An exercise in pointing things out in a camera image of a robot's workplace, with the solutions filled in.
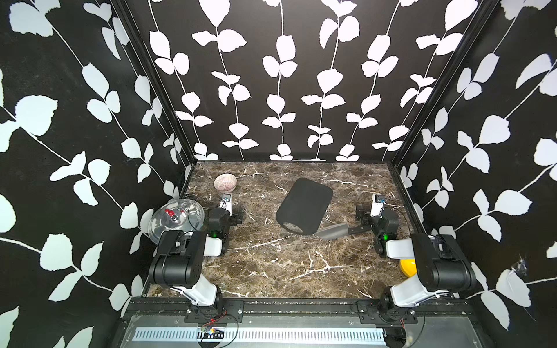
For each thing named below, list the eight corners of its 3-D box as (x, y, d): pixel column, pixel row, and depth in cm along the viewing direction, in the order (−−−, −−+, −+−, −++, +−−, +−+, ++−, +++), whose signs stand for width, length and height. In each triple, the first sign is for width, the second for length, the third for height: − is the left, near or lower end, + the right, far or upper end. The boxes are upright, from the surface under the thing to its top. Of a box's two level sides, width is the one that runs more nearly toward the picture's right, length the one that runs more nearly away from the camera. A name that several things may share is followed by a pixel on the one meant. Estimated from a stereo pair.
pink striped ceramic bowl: (213, 191, 110) (210, 184, 106) (221, 178, 116) (219, 171, 111) (232, 196, 108) (230, 189, 104) (240, 182, 114) (238, 175, 110)
